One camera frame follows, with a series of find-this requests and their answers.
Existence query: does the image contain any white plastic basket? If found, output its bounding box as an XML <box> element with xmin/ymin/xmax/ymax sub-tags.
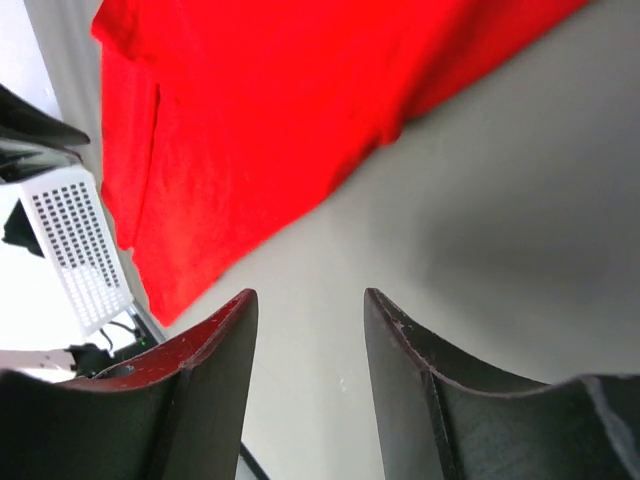
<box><xmin>16</xmin><ymin>166</ymin><xmax>134</xmax><ymax>337</ymax></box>

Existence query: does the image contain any red t shirt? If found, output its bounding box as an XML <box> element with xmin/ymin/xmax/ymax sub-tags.
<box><xmin>91</xmin><ymin>1</ymin><xmax>581</xmax><ymax>326</ymax></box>

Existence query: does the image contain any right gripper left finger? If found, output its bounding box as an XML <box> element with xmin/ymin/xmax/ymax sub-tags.
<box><xmin>1</xmin><ymin>289</ymin><xmax>258</xmax><ymax>479</ymax></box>

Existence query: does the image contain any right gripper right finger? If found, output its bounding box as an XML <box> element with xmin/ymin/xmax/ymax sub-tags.
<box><xmin>364</xmin><ymin>288</ymin><xmax>639</xmax><ymax>479</ymax></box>

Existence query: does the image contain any black t shirt in basket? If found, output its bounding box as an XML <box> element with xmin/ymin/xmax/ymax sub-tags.
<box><xmin>2</xmin><ymin>200</ymin><xmax>44</xmax><ymax>258</ymax></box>

